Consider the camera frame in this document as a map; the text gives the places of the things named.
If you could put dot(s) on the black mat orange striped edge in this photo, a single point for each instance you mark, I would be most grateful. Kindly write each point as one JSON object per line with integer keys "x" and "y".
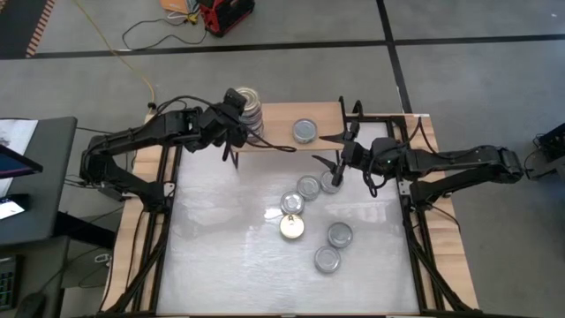
{"x": 17, "y": 26}

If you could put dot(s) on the red black equipment case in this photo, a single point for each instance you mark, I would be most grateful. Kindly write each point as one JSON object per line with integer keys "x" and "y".
{"x": 225, "y": 15}

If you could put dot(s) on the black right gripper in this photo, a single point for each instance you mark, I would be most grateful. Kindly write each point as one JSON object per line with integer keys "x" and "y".
{"x": 359, "y": 152}

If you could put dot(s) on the dark grey side desk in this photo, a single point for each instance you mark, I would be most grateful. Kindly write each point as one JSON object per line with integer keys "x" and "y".
{"x": 44, "y": 274}

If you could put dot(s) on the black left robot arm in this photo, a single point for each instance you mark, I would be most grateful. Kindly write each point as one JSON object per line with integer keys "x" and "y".
{"x": 132, "y": 137}

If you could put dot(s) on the dark flat monitor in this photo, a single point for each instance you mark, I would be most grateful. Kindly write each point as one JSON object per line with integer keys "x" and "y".
{"x": 17, "y": 165}

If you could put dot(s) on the black computer mouse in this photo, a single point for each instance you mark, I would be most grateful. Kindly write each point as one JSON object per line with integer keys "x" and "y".
{"x": 31, "y": 305}

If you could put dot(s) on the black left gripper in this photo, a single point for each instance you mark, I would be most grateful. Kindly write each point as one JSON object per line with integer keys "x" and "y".
{"x": 218, "y": 130}

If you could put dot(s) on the wooden shelf black metal legs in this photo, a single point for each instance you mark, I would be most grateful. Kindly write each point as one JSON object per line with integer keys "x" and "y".
{"x": 282, "y": 123}

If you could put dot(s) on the black keyboard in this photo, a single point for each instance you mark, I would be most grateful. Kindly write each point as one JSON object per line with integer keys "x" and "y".
{"x": 9, "y": 282}

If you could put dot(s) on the black desk base bar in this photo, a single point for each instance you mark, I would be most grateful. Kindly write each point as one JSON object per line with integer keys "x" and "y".
{"x": 84, "y": 229}

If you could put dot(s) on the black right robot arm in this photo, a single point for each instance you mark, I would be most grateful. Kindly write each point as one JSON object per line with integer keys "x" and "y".
{"x": 463, "y": 159}

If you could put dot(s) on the tuna can green white label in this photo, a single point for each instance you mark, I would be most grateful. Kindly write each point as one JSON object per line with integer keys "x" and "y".
{"x": 291, "y": 202}
{"x": 340, "y": 234}
{"x": 327, "y": 185}
{"x": 327, "y": 259}
{"x": 304, "y": 130}
{"x": 308, "y": 187}

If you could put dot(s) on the white paper sheet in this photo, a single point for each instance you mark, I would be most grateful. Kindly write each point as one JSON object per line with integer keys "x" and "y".
{"x": 20, "y": 132}

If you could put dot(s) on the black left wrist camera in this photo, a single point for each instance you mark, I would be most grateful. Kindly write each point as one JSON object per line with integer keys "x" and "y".
{"x": 235, "y": 99}

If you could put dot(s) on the white carabiner clip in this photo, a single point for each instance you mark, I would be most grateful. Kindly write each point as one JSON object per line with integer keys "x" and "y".
{"x": 102, "y": 258}

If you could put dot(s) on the orange folder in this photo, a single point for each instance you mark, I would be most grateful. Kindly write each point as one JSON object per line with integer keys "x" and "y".
{"x": 174, "y": 5}

